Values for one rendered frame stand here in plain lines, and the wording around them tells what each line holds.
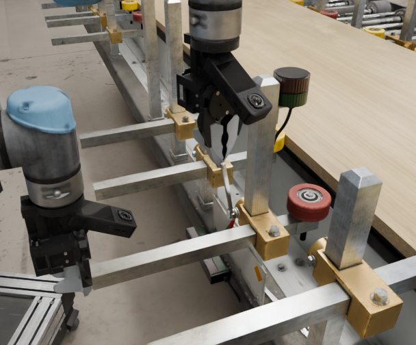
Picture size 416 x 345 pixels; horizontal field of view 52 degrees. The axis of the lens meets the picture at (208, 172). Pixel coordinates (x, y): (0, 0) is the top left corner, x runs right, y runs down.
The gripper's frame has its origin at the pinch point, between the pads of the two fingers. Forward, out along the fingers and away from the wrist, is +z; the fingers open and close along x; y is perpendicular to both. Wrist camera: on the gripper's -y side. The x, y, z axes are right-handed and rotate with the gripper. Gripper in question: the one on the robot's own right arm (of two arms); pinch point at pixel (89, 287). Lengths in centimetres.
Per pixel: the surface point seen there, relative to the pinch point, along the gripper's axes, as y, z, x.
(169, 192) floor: -52, 81, -131
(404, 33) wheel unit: -140, -11, -84
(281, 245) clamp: -33.7, -3.8, 5.0
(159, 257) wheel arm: -12.1, -4.1, 1.1
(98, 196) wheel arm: -5.5, -1.7, -23.4
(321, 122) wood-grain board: -62, -10, -26
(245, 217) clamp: -30.3, -4.9, -3.3
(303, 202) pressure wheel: -39.3, -9.7, 1.7
